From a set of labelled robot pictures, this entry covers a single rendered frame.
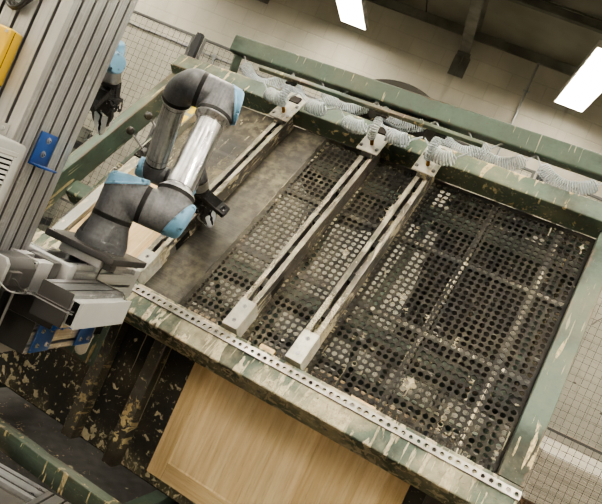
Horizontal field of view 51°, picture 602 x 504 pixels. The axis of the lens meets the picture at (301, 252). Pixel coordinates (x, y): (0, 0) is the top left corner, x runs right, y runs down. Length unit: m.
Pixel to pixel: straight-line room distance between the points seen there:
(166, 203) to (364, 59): 6.12
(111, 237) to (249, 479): 1.05
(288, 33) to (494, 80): 2.48
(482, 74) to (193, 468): 6.13
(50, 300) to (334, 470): 1.18
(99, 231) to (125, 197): 0.12
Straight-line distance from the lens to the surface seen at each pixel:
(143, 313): 2.33
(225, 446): 2.46
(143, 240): 2.59
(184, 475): 2.55
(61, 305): 1.61
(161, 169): 2.27
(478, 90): 7.71
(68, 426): 2.77
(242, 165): 2.73
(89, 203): 2.77
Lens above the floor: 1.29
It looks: 1 degrees down
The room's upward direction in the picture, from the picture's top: 24 degrees clockwise
